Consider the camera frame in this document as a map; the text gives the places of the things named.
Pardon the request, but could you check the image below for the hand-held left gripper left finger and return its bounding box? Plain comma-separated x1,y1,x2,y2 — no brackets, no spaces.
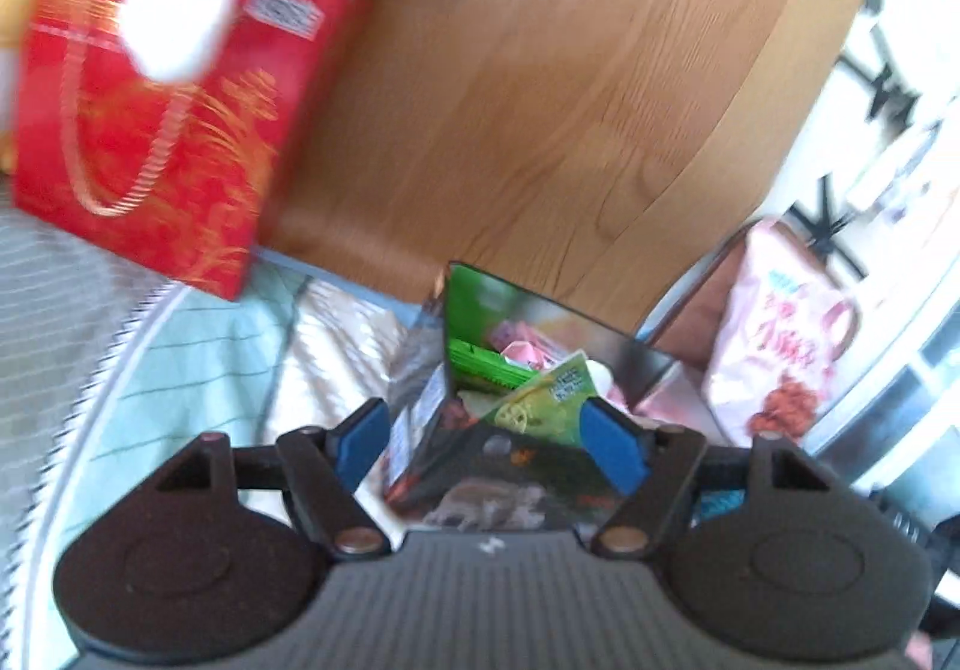
154,396,392,560

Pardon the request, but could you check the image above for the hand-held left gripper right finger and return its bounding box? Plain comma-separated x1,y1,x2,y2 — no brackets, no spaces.
579,394,835,558

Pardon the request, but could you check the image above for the green noodle snack packet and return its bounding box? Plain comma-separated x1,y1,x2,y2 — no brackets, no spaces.
478,350,595,451

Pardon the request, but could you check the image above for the dark printed carton silver inside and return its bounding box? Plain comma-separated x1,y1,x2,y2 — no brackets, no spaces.
381,259,710,532

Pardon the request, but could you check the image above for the pink candy box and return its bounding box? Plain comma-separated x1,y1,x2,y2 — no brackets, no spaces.
491,319,560,369

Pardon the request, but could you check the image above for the beige satin cloth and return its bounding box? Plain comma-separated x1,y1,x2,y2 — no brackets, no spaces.
259,274,430,513

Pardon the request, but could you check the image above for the green striped snack box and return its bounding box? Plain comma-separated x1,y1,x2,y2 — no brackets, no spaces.
447,338,542,395

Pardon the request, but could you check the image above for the white framed glass door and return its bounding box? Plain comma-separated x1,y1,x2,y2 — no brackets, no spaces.
808,272,960,495

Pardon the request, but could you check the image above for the teal checked blanket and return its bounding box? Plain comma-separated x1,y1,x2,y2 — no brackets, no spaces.
71,248,320,536

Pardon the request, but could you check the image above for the pink snack bag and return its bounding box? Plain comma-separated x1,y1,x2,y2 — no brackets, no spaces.
701,216,865,447

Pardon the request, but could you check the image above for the striped white bedsheet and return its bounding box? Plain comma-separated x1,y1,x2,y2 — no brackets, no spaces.
0,203,177,670

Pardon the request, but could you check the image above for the wooden headboard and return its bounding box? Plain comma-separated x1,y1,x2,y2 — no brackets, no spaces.
257,0,862,335

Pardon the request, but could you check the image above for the red gift box gold cord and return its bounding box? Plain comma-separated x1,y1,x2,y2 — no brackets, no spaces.
10,0,370,303

